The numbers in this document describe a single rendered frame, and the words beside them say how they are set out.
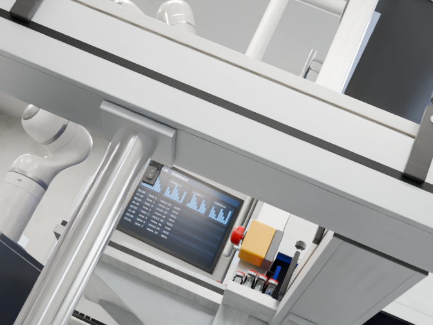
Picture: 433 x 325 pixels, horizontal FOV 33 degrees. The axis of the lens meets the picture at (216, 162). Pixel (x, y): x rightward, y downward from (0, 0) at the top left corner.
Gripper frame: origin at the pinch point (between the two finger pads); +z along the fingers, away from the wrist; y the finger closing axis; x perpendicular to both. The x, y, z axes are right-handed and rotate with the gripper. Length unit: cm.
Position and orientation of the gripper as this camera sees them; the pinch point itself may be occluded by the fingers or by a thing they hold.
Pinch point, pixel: (151, 176)
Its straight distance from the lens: 179.7
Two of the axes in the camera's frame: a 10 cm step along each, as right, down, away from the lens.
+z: -3.9, 8.4, -3.8
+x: -9.2, -3.8, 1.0
